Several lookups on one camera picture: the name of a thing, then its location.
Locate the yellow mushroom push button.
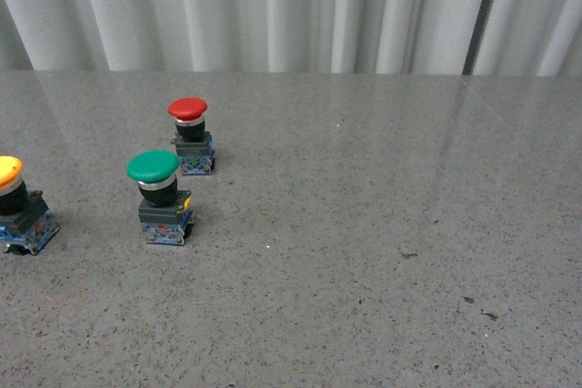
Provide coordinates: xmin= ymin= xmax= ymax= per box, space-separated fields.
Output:
xmin=1 ymin=155 xmax=60 ymax=255

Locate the red mushroom push button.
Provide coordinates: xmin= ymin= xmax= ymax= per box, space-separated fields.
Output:
xmin=167 ymin=97 xmax=216 ymax=175

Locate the green mushroom push button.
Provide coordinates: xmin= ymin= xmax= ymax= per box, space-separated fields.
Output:
xmin=126 ymin=150 xmax=194 ymax=246

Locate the white pleated curtain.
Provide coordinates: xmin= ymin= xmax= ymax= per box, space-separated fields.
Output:
xmin=1 ymin=0 xmax=581 ymax=76

